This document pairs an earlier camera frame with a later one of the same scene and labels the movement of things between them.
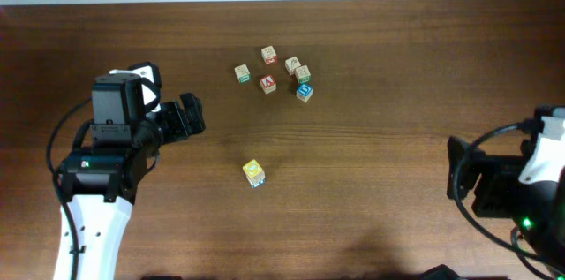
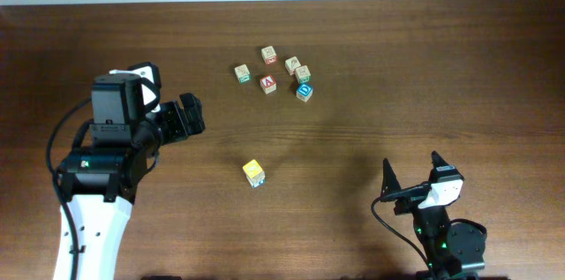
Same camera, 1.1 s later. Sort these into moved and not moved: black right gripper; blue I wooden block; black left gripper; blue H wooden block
Moved: black right gripper
Not moved: black left gripper; blue I wooden block; blue H wooden block
